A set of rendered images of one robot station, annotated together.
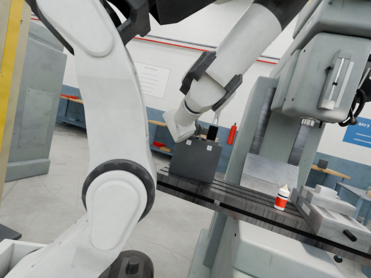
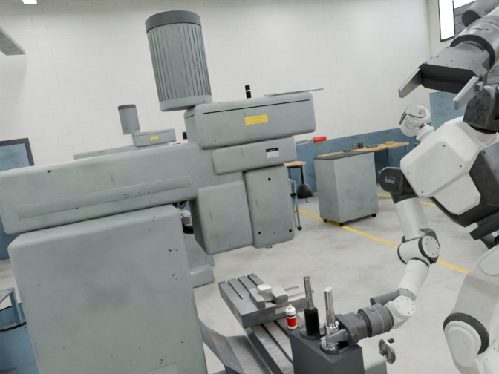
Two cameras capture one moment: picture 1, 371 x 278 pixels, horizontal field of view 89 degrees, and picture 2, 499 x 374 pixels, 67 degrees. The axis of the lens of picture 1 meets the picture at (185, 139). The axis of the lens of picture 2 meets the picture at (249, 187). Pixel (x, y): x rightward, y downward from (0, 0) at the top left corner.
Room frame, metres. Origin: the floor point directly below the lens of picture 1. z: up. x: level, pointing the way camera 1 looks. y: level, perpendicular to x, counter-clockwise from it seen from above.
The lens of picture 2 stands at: (1.63, 0.80, 1.79)
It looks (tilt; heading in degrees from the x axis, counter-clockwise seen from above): 9 degrees down; 240
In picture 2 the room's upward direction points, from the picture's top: 8 degrees counter-clockwise
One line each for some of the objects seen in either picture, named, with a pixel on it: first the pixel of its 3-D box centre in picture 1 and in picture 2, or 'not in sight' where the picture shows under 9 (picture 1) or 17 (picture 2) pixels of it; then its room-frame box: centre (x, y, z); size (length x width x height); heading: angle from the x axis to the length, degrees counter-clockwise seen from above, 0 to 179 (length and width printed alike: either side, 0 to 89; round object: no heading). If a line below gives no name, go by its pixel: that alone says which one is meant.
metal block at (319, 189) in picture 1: (324, 194); (264, 292); (0.80, -0.64, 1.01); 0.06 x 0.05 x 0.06; 76
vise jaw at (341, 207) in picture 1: (329, 203); (276, 292); (0.74, -0.63, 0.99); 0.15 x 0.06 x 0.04; 76
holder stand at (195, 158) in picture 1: (195, 155); (326, 363); (0.94, -0.07, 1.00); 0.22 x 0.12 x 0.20; 88
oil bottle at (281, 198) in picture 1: (282, 196); (291, 315); (0.79, -0.47, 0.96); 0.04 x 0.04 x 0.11
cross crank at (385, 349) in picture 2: not in sight; (380, 353); (0.34, -0.39, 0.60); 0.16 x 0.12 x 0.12; 168
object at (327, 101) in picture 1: (333, 80); (288, 203); (0.72, -0.47, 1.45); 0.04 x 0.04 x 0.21; 78
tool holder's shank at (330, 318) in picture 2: not in sight; (329, 306); (0.94, -0.02, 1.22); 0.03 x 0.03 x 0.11
